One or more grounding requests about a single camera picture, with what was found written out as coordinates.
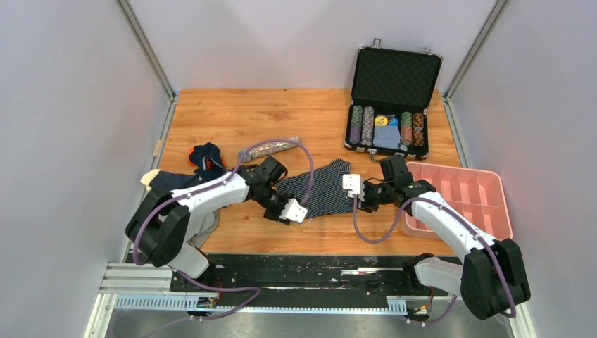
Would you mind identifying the navy striped underwear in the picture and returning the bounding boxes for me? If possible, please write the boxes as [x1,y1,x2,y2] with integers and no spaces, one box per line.
[275,158,353,218]

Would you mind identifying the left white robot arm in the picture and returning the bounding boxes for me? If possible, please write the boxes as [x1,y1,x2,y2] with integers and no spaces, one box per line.
[125,156,307,291]

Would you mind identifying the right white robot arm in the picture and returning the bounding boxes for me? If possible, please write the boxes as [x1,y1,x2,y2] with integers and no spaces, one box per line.
[342,155,531,320]

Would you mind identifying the glittery silver microphone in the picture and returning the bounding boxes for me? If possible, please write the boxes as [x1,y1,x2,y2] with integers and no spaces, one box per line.
[237,136,301,163]

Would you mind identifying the blue playing card deck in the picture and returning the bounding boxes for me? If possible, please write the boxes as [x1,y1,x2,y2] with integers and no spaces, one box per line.
[372,125,401,149]

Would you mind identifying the grey poker chip stack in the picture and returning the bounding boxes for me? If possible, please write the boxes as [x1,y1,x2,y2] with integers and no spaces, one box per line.
[361,106,375,146]

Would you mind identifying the navy white orange garment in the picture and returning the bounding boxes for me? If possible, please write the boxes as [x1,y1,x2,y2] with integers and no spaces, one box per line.
[140,142,227,192]

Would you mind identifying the green poker chip stack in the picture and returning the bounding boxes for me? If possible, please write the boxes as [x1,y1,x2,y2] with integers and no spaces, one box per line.
[401,111,413,146]

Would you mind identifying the yellow dealer button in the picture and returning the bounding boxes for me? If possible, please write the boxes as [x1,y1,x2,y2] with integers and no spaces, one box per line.
[374,115,389,126]

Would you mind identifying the brown poker chip stack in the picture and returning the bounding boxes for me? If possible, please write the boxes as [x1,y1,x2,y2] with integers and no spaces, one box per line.
[413,113,425,147]

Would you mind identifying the black poker chip case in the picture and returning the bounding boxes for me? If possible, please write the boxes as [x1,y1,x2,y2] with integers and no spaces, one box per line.
[344,39,443,160]

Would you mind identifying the purple poker chip stack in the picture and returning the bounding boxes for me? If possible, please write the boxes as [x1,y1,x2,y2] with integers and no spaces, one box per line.
[348,105,363,144]

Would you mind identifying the pink compartment tray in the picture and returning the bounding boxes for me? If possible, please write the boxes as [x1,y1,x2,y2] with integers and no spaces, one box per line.
[407,161,513,239]

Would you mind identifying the grey cloth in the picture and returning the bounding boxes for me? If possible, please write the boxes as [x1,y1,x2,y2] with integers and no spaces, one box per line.
[187,211,220,249]

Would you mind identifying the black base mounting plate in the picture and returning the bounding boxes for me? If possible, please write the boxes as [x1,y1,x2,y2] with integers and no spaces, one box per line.
[199,253,447,308]

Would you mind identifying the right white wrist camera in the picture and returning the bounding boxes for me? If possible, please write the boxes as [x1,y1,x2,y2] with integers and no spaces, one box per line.
[342,174,365,201]

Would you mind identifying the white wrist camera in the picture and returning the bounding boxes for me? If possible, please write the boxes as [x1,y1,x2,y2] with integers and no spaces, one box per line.
[342,174,365,201]
[279,198,308,223]

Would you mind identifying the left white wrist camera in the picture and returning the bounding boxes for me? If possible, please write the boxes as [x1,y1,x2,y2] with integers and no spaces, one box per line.
[279,198,308,223]

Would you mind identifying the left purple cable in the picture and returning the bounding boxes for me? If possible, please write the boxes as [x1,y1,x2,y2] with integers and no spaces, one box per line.
[131,138,315,320]

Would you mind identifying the purple cable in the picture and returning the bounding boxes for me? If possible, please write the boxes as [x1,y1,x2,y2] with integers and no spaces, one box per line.
[352,196,517,326]
[131,138,315,320]

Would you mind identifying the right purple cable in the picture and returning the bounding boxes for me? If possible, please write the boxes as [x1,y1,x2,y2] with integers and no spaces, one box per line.
[352,196,517,326]

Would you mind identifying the aluminium frame rail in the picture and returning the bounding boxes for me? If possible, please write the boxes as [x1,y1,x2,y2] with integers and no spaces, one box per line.
[84,262,537,338]

